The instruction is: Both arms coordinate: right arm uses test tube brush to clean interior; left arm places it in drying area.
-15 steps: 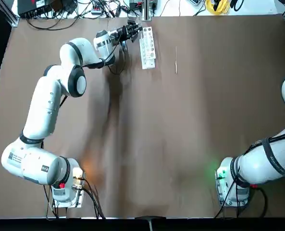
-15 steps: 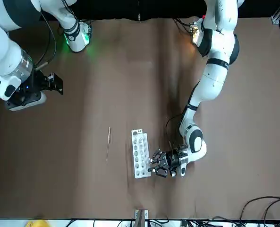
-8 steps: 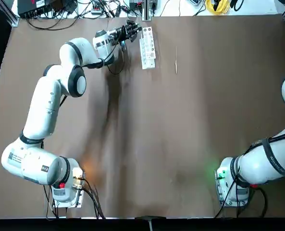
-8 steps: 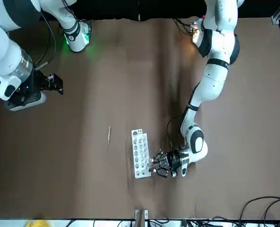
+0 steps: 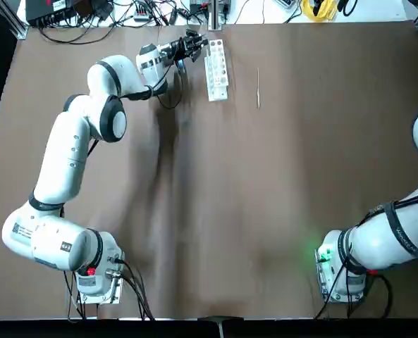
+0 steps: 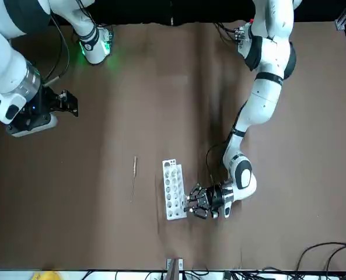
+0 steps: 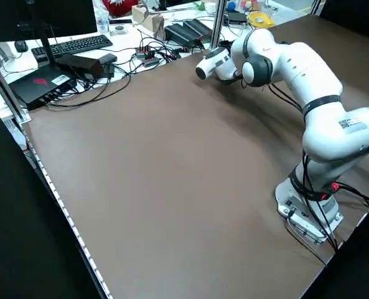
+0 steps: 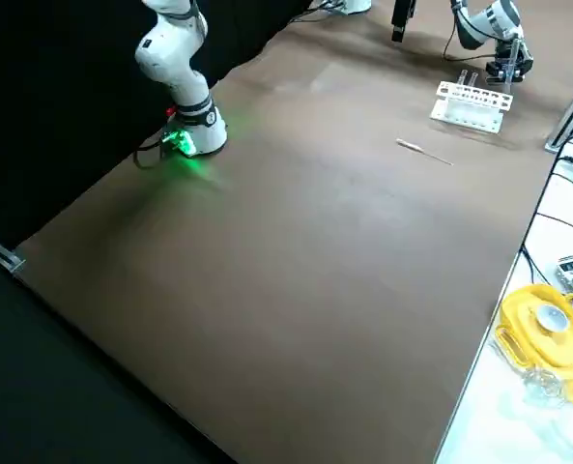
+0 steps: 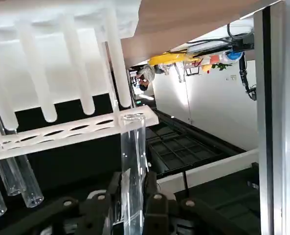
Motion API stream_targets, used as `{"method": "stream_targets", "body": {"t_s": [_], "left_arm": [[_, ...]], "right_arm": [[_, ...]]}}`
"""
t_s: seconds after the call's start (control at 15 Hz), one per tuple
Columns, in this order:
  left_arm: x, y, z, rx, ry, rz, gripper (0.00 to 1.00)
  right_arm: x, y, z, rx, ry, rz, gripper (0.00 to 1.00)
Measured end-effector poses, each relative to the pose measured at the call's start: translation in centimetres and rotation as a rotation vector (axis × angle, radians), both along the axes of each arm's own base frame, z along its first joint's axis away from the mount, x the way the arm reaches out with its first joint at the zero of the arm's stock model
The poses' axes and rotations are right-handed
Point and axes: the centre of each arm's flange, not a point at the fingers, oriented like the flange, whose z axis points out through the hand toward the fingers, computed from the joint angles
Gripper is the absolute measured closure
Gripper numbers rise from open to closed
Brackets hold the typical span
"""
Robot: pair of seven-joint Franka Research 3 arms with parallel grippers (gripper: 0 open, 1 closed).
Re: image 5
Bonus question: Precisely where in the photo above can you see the silver metal frame post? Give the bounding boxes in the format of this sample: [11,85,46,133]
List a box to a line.
[208,0,225,32]

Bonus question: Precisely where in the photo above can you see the black cable on table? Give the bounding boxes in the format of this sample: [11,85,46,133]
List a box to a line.
[39,23,115,45]

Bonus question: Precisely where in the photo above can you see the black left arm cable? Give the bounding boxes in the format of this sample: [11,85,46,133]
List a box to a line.
[154,58,184,109]

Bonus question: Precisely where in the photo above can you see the flat black mini computer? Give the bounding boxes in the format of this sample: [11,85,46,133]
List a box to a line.
[25,0,79,26]

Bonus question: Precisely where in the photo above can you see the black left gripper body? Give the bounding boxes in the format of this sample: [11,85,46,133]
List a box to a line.
[168,37,190,59]

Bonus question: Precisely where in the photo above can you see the white test tube rack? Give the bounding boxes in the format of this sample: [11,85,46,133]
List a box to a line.
[203,39,230,103]

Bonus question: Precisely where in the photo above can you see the black left arm base cables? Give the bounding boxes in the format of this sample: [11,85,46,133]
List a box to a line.
[62,262,155,321]

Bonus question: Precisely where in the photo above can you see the black right arm base cable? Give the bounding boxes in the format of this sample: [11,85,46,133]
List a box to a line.
[314,270,395,320]

